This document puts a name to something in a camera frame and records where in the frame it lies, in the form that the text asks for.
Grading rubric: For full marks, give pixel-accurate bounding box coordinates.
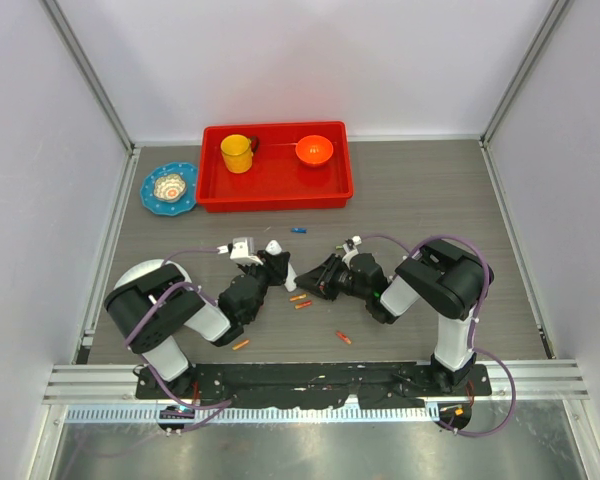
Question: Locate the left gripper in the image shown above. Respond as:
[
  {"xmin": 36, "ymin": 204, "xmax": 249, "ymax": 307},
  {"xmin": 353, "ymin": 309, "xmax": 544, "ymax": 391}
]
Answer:
[{"xmin": 239, "ymin": 251, "xmax": 290, "ymax": 301}]

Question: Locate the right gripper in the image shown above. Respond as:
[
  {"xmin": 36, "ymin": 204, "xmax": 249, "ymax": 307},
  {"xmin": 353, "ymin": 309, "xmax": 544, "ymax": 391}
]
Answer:
[{"xmin": 294, "ymin": 253, "xmax": 371, "ymax": 301}]

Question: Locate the white remote control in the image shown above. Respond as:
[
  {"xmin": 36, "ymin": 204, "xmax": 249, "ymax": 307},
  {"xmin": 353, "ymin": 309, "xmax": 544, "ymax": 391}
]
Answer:
[{"xmin": 265, "ymin": 240, "xmax": 297, "ymax": 292}]

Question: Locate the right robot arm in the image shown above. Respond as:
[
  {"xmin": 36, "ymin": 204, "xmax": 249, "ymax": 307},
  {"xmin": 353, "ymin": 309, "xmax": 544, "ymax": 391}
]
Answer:
[{"xmin": 295, "ymin": 237, "xmax": 494, "ymax": 395}]

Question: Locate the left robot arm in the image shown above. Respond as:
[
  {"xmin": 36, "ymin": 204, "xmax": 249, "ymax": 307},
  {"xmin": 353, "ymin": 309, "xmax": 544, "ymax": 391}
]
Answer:
[{"xmin": 103, "ymin": 245, "xmax": 295, "ymax": 399}]

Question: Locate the orange battery lower middle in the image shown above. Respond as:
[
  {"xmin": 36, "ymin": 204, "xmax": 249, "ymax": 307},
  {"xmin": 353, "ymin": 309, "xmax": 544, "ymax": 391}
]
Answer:
[{"xmin": 294, "ymin": 300, "xmax": 313, "ymax": 310}]

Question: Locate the orange battery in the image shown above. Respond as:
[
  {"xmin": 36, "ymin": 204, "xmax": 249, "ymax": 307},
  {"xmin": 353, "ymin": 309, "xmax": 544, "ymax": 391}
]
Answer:
[
  {"xmin": 232, "ymin": 339, "xmax": 250, "ymax": 351},
  {"xmin": 294, "ymin": 300, "xmax": 313, "ymax": 310},
  {"xmin": 335, "ymin": 331, "xmax": 352, "ymax": 345},
  {"xmin": 289, "ymin": 293, "xmax": 307, "ymax": 302}
]

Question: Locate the orange battery upper middle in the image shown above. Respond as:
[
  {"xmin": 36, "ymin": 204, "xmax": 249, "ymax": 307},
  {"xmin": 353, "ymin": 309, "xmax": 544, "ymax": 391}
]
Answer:
[{"xmin": 289, "ymin": 293, "xmax": 307, "ymax": 302}]

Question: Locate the orange battery right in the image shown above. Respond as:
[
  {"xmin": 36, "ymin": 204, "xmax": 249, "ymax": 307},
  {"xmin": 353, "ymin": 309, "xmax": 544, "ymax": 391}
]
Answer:
[{"xmin": 335, "ymin": 331, "xmax": 352, "ymax": 345}]

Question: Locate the orange battery front left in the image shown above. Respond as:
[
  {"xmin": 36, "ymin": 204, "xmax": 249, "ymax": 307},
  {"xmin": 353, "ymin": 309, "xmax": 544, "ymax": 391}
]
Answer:
[{"xmin": 232, "ymin": 339, "xmax": 250, "ymax": 351}]

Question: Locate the red plastic tray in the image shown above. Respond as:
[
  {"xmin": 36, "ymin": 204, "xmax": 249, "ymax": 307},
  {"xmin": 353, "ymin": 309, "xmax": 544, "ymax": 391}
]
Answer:
[{"xmin": 196, "ymin": 121, "xmax": 354, "ymax": 213}]

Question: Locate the orange bowl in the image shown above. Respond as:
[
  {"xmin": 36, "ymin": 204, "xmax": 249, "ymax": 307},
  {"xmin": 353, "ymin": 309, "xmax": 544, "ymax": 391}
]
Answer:
[{"xmin": 295, "ymin": 135, "xmax": 334, "ymax": 167}]

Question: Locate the yellow mug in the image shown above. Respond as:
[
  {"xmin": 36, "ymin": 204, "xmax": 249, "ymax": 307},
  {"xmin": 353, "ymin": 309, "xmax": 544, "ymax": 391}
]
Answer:
[{"xmin": 220, "ymin": 134, "xmax": 259, "ymax": 174}]

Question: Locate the blue dotted plate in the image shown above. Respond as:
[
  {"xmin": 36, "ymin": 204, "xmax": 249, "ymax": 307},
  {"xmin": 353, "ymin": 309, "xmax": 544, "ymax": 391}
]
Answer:
[{"xmin": 140, "ymin": 162, "xmax": 198, "ymax": 217}]

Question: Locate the small patterned bowl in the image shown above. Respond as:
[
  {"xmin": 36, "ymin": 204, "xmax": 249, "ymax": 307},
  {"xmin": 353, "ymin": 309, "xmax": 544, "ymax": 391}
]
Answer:
[{"xmin": 153, "ymin": 173, "xmax": 187, "ymax": 203}]

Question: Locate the white paper plate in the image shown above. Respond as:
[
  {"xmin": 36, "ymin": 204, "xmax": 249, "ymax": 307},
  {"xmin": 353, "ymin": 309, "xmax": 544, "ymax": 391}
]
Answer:
[{"xmin": 114, "ymin": 259, "xmax": 191, "ymax": 291}]

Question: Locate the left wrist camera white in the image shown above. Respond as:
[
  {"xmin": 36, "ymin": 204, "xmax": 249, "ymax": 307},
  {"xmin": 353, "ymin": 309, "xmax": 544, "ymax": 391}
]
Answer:
[{"xmin": 217, "ymin": 237, "xmax": 262, "ymax": 266}]

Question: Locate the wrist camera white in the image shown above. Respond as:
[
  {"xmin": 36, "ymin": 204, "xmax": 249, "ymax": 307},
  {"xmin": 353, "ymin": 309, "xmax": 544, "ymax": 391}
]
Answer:
[
  {"xmin": 336, "ymin": 235, "xmax": 362, "ymax": 266},
  {"xmin": 217, "ymin": 237, "xmax": 262, "ymax": 266}
]

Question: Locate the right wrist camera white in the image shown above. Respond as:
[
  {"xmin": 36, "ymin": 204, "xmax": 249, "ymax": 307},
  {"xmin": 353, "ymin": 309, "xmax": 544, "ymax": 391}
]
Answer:
[{"xmin": 336, "ymin": 235, "xmax": 362, "ymax": 266}]

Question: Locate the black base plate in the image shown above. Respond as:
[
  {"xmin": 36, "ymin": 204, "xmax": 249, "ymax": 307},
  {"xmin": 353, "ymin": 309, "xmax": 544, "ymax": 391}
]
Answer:
[{"xmin": 135, "ymin": 360, "xmax": 492, "ymax": 409}]

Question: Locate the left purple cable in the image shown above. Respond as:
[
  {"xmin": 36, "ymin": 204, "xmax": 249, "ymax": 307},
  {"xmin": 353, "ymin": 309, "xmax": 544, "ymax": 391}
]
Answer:
[{"xmin": 123, "ymin": 244, "xmax": 234, "ymax": 434}]

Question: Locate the purple cable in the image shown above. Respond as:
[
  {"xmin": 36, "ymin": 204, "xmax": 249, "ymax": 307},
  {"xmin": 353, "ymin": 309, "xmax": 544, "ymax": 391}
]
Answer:
[
  {"xmin": 357, "ymin": 233, "xmax": 519, "ymax": 441},
  {"xmin": 123, "ymin": 244, "xmax": 234, "ymax": 434}
]

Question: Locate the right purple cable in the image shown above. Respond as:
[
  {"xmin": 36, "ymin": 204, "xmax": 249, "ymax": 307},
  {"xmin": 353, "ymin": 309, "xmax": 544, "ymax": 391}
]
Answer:
[{"xmin": 357, "ymin": 233, "xmax": 519, "ymax": 441}]

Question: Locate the aluminium frame rail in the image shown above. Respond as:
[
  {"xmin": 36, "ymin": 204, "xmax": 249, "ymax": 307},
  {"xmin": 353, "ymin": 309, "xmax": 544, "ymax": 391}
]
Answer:
[{"xmin": 43, "ymin": 359, "xmax": 589, "ymax": 405}]

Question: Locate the white slotted cable duct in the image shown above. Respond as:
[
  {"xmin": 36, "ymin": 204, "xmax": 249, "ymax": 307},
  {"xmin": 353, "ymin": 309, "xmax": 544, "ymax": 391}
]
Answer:
[{"xmin": 65, "ymin": 402, "xmax": 439, "ymax": 424}]

